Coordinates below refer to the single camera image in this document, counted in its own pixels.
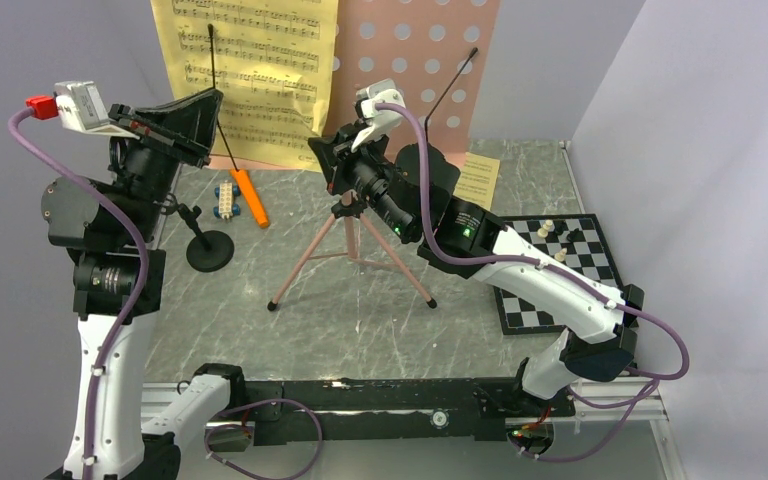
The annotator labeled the orange toy microphone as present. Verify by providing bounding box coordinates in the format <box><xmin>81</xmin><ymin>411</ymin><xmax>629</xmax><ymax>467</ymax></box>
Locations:
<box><xmin>229</xmin><ymin>169</ymin><xmax>270</xmax><ymax>229</ymax></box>

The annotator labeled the black chess piece left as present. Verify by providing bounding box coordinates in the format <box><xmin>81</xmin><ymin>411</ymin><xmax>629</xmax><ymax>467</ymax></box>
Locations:
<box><xmin>552</xmin><ymin>220</ymin><xmax>567</xmax><ymax>240</ymax></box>

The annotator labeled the black microphone stand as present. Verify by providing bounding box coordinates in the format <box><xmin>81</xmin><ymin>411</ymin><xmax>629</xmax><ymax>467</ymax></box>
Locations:
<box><xmin>160</xmin><ymin>193</ymin><xmax>235</xmax><ymax>273</ymax></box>

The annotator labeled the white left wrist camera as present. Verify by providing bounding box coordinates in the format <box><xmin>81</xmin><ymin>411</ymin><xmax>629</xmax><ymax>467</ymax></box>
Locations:
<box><xmin>25</xmin><ymin>81</ymin><xmax>121</xmax><ymax>136</ymax></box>

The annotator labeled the pink music stand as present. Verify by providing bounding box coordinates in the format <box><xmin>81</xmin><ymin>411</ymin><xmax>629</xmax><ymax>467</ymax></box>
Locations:
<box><xmin>205</xmin><ymin>0</ymin><xmax>501</xmax><ymax>313</ymax></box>

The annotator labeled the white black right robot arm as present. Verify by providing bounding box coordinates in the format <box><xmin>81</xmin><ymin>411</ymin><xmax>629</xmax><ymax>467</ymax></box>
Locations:
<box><xmin>307</xmin><ymin>124</ymin><xmax>637</xmax><ymax>416</ymax></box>

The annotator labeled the white chess piece upper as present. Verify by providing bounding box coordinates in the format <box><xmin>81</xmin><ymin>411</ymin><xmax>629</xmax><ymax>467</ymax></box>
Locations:
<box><xmin>537</xmin><ymin>219</ymin><xmax>554</xmax><ymax>239</ymax></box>

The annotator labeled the black white chessboard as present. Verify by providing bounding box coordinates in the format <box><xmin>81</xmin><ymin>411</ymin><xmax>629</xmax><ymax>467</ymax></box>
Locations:
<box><xmin>493</xmin><ymin>213</ymin><xmax>624</xmax><ymax>336</ymax></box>

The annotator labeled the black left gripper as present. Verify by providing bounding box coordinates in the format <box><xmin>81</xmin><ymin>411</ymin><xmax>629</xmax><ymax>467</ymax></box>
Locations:
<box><xmin>104</xmin><ymin>88</ymin><xmax>223</xmax><ymax>244</ymax></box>

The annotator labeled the white blue toy car chassis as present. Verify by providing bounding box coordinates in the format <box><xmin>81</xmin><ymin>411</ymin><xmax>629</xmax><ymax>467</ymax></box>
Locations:
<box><xmin>213</xmin><ymin>181</ymin><xmax>241</xmax><ymax>221</ymax></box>

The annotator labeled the yellow sheet music page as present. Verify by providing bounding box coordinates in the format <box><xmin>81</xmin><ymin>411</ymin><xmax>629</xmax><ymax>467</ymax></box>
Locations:
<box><xmin>454</xmin><ymin>153</ymin><xmax>501</xmax><ymax>210</ymax></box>
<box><xmin>151</xmin><ymin>0</ymin><xmax>339</xmax><ymax>171</ymax></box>

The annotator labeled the white chess piece lower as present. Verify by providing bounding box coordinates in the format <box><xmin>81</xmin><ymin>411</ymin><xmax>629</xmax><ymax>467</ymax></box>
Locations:
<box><xmin>554</xmin><ymin>248</ymin><xmax>568</xmax><ymax>263</ymax></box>

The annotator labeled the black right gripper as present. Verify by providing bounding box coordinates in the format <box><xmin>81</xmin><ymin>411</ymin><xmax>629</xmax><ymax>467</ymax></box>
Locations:
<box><xmin>309</xmin><ymin>118</ymin><xmax>418</xmax><ymax>239</ymax></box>

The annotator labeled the black chess piece right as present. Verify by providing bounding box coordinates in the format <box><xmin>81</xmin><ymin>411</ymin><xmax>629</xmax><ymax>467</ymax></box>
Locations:
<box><xmin>566</xmin><ymin>228</ymin><xmax>585</xmax><ymax>243</ymax></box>

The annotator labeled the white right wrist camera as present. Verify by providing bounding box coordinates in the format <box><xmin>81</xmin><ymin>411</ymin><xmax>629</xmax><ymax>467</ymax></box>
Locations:
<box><xmin>351</xmin><ymin>78</ymin><xmax>405</xmax><ymax>153</ymax></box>

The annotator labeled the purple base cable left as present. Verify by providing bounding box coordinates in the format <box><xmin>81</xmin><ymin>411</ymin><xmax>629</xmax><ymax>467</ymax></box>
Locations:
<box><xmin>203</xmin><ymin>397</ymin><xmax>324</xmax><ymax>480</ymax></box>

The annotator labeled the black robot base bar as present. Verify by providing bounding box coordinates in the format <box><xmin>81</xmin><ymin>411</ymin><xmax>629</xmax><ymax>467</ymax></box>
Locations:
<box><xmin>212</xmin><ymin>377</ymin><xmax>575</xmax><ymax>446</ymax></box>

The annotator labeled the black chess piece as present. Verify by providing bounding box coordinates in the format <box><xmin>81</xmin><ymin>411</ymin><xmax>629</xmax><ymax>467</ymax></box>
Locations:
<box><xmin>552</xmin><ymin>220</ymin><xmax>567</xmax><ymax>240</ymax></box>
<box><xmin>566</xmin><ymin>228</ymin><xmax>585</xmax><ymax>243</ymax></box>

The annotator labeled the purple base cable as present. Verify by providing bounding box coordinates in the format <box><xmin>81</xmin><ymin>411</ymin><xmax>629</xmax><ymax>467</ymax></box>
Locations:
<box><xmin>203</xmin><ymin>397</ymin><xmax>324</xmax><ymax>480</ymax></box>
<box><xmin>515</xmin><ymin>378</ymin><xmax>662</xmax><ymax>465</ymax></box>

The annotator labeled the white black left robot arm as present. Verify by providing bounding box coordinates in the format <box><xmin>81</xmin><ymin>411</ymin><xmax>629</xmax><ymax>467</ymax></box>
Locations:
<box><xmin>29</xmin><ymin>82</ymin><xmax>248</xmax><ymax>479</ymax></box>

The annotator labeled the white chess piece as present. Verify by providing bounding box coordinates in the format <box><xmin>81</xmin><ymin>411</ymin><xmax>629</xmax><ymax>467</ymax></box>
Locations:
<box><xmin>537</xmin><ymin>219</ymin><xmax>554</xmax><ymax>239</ymax></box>
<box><xmin>554</xmin><ymin>248</ymin><xmax>568</xmax><ymax>263</ymax></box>

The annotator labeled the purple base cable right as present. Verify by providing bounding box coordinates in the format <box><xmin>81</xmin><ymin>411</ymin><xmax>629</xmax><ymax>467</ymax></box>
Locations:
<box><xmin>515</xmin><ymin>378</ymin><xmax>662</xmax><ymax>465</ymax></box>

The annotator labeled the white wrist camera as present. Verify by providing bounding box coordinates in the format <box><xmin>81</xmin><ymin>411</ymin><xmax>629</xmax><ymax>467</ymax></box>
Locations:
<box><xmin>25</xmin><ymin>81</ymin><xmax>121</xmax><ymax>136</ymax></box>
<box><xmin>351</xmin><ymin>78</ymin><xmax>405</xmax><ymax>153</ymax></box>

